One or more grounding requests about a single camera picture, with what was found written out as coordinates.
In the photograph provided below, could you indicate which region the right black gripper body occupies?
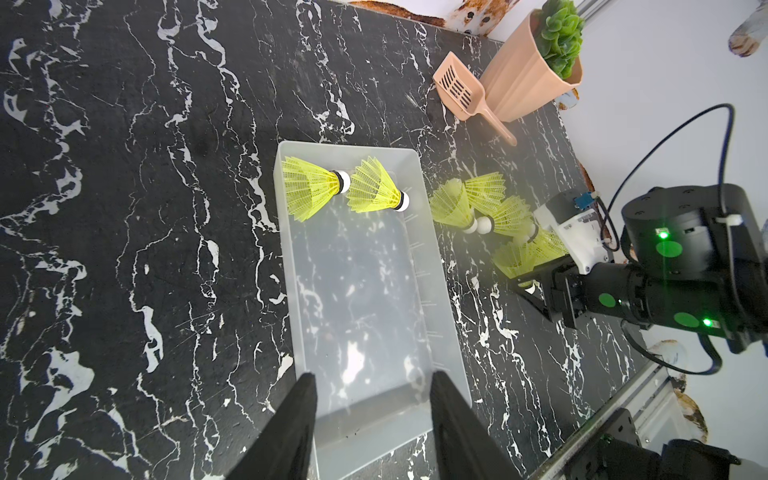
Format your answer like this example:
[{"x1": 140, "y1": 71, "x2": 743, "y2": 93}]
[{"x1": 512, "y1": 256, "x2": 636, "y2": 329}]

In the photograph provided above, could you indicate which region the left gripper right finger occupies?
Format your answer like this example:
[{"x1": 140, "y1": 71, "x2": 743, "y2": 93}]
[{"x1": 430, "y1": 371, "x2": 521, "y2": 480}]

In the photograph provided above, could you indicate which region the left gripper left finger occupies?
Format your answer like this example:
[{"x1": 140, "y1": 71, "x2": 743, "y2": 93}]
[{"x1": 226, "y1": 372, "x2": 318, "y2": 479}]

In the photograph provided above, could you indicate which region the green shuttlecock five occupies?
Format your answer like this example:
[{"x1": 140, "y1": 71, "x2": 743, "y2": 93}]
[{"x1": 475, "y1": 195, "x2": 535, "y2": 241}]

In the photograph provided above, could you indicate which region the green shuttlecock four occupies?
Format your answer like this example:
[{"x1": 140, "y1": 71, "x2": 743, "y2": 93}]
[{"x1": 464, "y1": 172, "x2": 506, "y2": 216}]

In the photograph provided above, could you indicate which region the clear plastic storage box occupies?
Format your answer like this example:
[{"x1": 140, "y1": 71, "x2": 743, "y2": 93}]
[{"x1": 273, "y1": 141, "x2": 470, "y2": 479}]

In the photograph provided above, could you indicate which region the green shuttlecock three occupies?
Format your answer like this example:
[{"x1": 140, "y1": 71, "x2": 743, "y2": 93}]
[{"x1": 429, "y1": 178, "x2": 477, "y2": 233}]

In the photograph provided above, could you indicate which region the green shuttlecock one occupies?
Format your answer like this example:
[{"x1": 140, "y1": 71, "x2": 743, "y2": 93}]
[{"x1": 347, "y1": 157, "x2": 410, "y2": 213}]

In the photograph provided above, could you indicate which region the green shuttlecock two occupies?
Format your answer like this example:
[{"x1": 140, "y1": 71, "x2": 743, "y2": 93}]
[{"x1": 282, "y1": 156, "x2": 351, "y2": 222}]

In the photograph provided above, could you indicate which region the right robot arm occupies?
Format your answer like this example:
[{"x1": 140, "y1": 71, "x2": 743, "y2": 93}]
[{"x1": 494, "y1": 184, "x2": 767, "y2": 372}]

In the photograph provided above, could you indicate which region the pink pot with succulent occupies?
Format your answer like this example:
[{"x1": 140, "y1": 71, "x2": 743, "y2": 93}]
[{"x1": 480, "y1": 1, "x2": 585, "y2": 122}]

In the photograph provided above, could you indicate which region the pink slotted scoop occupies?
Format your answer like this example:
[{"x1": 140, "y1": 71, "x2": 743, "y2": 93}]
[{"x1": 433, "y1": 52, "x2": 517, "y2": 146}]

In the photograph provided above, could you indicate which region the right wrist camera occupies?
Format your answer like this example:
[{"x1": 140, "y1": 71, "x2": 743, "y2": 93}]
[{"x1": 533, "y1": 189, "x2": 614, "y2": 275}]

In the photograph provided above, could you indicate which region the aluminium front rail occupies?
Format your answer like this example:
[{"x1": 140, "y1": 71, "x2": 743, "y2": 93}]
[{"x1": 529, "y1": 363, "x2": 667, "y2": 480}]

